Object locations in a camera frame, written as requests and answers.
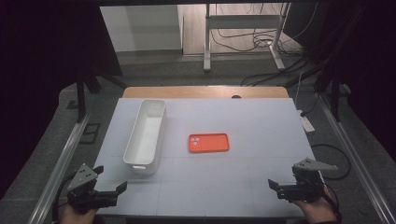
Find black square floor frame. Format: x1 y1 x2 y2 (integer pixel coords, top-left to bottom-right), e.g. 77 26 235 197
78 122 102 145

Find white metal desk frame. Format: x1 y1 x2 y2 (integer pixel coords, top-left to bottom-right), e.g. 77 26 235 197
203 3 292 73

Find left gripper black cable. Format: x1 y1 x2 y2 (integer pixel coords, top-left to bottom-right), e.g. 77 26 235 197
51 175 77 222

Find white cabinet panel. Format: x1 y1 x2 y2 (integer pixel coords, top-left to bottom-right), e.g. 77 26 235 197
99 4 184 53

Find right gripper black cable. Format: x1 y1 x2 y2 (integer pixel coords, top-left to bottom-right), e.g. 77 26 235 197
322 182 343 222

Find person's right hand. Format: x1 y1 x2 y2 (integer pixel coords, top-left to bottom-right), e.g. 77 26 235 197
291 189 339 224

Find aluminium rail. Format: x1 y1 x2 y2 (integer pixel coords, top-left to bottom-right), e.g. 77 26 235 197
317 92 396 224
27 112 92 224

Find person's left hand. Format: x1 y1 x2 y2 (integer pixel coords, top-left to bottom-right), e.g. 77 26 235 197
59 203 98 224

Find white power strip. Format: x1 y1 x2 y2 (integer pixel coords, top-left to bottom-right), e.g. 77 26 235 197
297 109 316 134

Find white table mat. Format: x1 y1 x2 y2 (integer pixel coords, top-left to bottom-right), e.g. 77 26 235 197
92 97 325 218

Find tangled black floor cables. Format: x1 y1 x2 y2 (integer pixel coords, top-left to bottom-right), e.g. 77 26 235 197
210 3 321 88

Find black looped floor cable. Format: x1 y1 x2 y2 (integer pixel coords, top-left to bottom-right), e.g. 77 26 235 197
310 143 352 181

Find orange phone case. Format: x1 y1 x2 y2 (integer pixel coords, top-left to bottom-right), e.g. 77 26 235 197
188 133 231 154

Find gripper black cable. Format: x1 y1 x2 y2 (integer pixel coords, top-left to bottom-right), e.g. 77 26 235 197
51 175 77 222
322 182 343 222

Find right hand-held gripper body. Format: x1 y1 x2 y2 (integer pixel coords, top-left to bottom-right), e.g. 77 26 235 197
276 157 339 204

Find black metal stand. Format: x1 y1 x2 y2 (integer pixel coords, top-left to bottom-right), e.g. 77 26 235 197
65 69 128 124
312 66 353 123

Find white plastic storage bin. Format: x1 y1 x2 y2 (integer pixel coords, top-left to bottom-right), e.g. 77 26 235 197
122 99 168 175

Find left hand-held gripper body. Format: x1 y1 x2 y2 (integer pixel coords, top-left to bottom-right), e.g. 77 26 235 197
66 163 120 216

